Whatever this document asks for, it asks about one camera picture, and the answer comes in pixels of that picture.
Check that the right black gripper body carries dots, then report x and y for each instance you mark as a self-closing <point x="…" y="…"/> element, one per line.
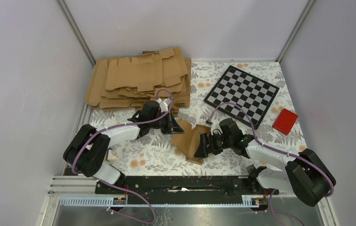
<point x="221" y="142"/>

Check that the brown cardboard box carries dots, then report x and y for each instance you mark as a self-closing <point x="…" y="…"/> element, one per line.
<point x="188" y="142"/>

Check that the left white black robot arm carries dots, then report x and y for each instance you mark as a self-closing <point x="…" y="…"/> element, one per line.
<point x="87" y="151"/>

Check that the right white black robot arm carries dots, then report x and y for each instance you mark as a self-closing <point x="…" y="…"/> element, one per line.
<point x="303" y="174"/>

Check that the red box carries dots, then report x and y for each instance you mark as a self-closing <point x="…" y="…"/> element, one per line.
<point x="285" y="121"/>

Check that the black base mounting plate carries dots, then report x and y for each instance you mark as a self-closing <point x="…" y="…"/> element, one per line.
<point x="161" y="187"/>

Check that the black white checkerboard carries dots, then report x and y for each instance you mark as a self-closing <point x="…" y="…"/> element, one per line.
<point x="253" y="94"/>

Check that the stack of flat cardboard boxes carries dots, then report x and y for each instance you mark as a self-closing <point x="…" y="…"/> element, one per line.
<point x="119" y="83"/>

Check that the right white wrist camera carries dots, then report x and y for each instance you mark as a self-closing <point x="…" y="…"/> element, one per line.
<point x="214" y="128"/>

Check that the slotted grey cable duct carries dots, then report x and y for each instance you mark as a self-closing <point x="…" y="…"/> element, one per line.
<point x="179" y="201"/>

